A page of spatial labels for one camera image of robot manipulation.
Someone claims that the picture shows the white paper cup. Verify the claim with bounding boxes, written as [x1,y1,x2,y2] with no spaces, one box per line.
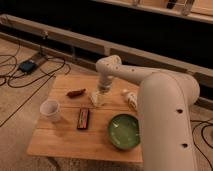
[40,99,60,122]

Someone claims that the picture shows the white rectangular sponge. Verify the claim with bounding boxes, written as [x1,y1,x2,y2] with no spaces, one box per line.
[89,91,104,107]

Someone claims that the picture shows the small wooden table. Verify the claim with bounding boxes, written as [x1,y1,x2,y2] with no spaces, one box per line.
[27,75,142,163]

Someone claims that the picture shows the black floor cable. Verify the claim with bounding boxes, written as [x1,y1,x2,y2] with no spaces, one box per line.
[0,43,72,128]

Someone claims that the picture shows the long wooden rail frame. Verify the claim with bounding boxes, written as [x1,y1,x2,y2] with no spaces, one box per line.
[0,14,213,110]

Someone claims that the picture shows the white crumpled object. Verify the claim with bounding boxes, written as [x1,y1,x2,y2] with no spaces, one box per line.
[122,89,137,110]

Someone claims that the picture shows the brown sausage-shaped object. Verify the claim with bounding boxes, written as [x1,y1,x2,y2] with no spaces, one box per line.
[67,89,86,98]

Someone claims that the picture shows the blue power adapter box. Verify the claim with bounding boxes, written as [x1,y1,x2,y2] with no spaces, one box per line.
[18,61,36,74]

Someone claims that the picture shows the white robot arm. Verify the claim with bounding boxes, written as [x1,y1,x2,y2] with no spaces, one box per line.
[96,55,200,171]

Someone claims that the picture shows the dark rectangular box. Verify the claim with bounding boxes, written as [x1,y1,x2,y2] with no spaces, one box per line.
[77,108,90,130]

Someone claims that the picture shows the green ceramic bowl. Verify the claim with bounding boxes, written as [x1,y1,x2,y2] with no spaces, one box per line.
[107,114,140,150]

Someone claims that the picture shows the black cables at right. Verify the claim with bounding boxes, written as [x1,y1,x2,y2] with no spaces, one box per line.
[190,117,213,166]

